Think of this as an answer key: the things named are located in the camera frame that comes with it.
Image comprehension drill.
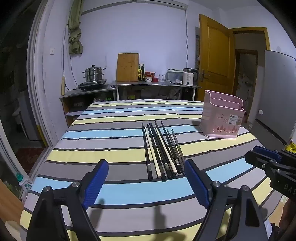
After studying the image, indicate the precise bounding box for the green hanging cloth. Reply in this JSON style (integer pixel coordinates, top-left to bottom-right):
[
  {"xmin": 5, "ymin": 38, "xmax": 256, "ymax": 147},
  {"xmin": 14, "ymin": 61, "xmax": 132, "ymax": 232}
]
[{"xmin": 68, "ymin": 0, "xmax": 84, "ymax": 55}]

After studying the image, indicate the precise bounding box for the clear plastic container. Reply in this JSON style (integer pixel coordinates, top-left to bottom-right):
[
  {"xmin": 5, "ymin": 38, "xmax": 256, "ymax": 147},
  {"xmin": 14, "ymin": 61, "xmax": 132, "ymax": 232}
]
[{"xmin": 166, "ymin": 68, "xmax": 185, "ymax": 83}]

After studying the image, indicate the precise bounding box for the wall cable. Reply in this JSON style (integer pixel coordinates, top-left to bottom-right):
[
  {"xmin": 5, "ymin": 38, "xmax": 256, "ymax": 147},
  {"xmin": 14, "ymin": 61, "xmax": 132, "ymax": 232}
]
[{"xmin": 184, "ymin": 9, "xmax": 189, "ymax": 69}]

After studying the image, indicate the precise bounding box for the wooden cutting board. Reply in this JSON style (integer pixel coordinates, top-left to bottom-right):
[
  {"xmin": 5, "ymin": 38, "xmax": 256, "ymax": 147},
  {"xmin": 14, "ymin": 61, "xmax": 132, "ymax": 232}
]
[{"xmin": 116, "ymin": 53, "xmax": 140, "ymax": 82}]

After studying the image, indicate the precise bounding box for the green capped bottle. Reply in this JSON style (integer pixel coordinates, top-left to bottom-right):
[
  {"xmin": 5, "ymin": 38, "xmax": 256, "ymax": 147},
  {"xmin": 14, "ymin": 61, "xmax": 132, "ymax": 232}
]
[{"xmin": 16, "ymin": 173, "xmax": 32, "ymax": 198}]

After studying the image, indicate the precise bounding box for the steel stove stand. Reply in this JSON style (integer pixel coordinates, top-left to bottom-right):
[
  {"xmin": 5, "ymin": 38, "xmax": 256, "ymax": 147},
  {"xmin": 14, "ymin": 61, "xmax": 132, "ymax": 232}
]
[{"xmin": 59, "ymin": 87, "xmax": 117, "ymax": 127}]

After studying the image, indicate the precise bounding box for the striped tablecloth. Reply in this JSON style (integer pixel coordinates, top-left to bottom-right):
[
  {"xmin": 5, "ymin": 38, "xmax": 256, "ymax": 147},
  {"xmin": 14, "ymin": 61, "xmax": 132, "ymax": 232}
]
[{"xmin": 20, "ymin": 100, "xmax": 287, "ymax": 241}]

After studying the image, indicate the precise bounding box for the steel counter table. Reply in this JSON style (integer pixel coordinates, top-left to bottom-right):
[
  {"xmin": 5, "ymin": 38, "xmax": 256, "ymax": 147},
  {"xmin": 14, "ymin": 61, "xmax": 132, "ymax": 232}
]
[{"xmin": 111, "ymin": 80, "xmax": 202, "ymax": 102}]

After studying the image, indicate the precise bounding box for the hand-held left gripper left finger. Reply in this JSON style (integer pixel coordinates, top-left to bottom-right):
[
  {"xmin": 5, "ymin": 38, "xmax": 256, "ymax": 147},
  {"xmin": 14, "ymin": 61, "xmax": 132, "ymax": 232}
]
[{"xmin": 26, "ymin": 159, "xmax": 109, "ymax": 241}]

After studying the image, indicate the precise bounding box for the grey refrigerator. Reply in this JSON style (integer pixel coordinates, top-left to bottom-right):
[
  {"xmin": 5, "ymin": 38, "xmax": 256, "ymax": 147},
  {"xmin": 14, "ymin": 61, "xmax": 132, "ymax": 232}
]
[{"xmin": 254, "ymin": 49, "xmax": 296, "ymax": 146}]

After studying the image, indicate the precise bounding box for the pink plastic utensil holder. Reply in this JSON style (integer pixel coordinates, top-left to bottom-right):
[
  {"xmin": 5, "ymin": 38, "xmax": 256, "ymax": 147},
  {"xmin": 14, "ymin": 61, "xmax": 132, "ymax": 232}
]
[{"xmin": 199, "ymin": 90, "xmax": 246, "ymax": 139}]

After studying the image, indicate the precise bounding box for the white electric kettle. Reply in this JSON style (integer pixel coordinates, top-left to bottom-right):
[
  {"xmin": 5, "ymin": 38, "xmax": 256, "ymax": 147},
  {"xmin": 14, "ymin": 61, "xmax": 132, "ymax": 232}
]
[{"xmin": 182, "ymin": 68, "xmax": 199, "ymax": 86}]

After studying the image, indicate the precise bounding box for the yellow wooden door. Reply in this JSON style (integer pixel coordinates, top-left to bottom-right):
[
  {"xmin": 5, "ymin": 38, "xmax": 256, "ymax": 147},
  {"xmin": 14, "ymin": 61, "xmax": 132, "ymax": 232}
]
[{"xmin": 199, "ymin": 14, "xmax": 235, "ymax": 102}]

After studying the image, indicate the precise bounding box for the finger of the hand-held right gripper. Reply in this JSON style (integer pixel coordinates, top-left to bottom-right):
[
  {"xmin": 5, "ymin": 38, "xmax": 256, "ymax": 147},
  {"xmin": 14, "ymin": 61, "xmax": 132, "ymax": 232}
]
[
  {"xmin": 245, "ymin": 150, "xmax": 281, "ymax": 170},
  {"xmin": 253, "ymin": 145, "xmax": 282, "ymax": 162}
]

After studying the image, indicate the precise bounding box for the row of chopsticks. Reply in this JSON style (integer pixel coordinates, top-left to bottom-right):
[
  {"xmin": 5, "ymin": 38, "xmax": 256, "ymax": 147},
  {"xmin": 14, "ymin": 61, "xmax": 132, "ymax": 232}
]
[{"xmin": 142, "ymin": 121, "xmax": 186, "ymax": 181}]

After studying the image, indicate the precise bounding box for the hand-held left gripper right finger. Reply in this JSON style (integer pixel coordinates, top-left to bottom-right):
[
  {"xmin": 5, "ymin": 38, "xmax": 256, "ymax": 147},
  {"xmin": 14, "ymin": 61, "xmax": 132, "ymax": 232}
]
[{"xmin": 184, "ymin": 159, "xmax": 271, "ymax": 241}]

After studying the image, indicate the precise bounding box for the steel steamer pot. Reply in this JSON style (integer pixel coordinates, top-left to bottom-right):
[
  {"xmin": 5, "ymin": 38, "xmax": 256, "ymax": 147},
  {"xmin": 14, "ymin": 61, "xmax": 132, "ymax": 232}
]
[{"xmin": 83, "ymin": 65, "xmax": 106, "ymax": 83}]

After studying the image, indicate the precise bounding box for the white air conditioner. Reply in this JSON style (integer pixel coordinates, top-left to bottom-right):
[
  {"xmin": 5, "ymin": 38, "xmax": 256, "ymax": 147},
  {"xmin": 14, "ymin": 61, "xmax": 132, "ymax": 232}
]
[{"xmin": 136, "ymin": 0, "xmax": 189, "ymax": 10}]

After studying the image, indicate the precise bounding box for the white sliding door frame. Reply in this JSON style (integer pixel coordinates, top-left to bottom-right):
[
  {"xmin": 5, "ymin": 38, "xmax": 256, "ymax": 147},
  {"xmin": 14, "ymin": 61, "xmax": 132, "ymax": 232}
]
[{"xmin": 26, "ymin": 0, "xmax": 59, "ymax": 149}]

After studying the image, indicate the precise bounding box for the gas stove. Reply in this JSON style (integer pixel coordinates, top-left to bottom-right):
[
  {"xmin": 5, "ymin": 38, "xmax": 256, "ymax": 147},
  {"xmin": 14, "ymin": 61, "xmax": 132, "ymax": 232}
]
[{"xmin": 78, "ymin": 79, "xmax": 108, "ymax": 91}]

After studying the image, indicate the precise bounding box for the yellow door frame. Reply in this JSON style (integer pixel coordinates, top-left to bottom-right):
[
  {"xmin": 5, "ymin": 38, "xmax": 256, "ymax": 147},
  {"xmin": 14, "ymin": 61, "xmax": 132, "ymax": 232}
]
[{"xmin": 232, "ymin": 27, "xmax": 271, "ymax": 122}]

